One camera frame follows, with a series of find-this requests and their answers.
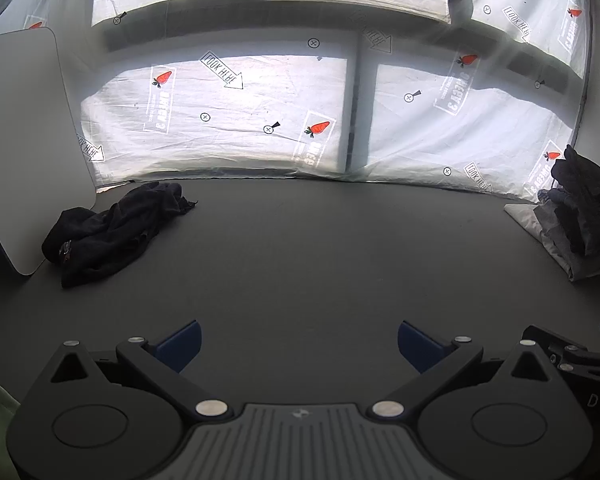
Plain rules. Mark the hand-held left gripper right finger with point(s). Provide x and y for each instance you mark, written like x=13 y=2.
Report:
x=420 y=345

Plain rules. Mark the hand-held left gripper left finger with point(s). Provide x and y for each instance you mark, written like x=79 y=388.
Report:
x=182 y=345

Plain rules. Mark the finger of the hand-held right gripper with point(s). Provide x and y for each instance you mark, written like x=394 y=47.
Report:
x=595 y=360

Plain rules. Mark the dark navy sweater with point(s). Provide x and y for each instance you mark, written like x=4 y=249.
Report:
x=115 y=230

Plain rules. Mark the grey folded garment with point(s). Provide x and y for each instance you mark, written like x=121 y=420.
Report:
x=597 y=267

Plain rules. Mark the white folded cloth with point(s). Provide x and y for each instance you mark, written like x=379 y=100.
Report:
x=540 y=230

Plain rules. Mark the dark crumpled garments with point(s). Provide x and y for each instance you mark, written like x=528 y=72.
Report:
x=587 y=195

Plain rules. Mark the small blue grey garment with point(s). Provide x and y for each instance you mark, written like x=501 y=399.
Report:
x=550 y=196

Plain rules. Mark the printed white sheet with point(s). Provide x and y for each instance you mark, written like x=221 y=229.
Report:
x=205 y=135

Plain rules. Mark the white board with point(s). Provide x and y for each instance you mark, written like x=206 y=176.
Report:
x=25 y=135

